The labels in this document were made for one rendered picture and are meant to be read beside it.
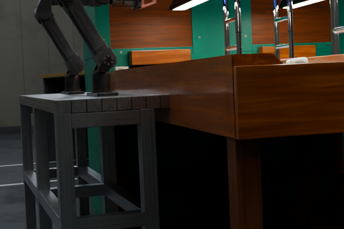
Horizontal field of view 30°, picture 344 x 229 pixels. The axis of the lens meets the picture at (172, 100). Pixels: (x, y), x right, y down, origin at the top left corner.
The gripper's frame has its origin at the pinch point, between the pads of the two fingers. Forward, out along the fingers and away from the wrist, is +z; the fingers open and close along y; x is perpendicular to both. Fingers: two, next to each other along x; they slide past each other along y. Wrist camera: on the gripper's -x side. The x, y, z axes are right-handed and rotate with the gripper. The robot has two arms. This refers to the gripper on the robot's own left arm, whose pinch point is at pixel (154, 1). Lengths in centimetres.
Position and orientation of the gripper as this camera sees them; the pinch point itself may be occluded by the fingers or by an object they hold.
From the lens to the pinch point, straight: 289.5
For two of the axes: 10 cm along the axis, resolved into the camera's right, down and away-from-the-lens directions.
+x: 0.1, 10.0, 0.2
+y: -3.2, -0.1, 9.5
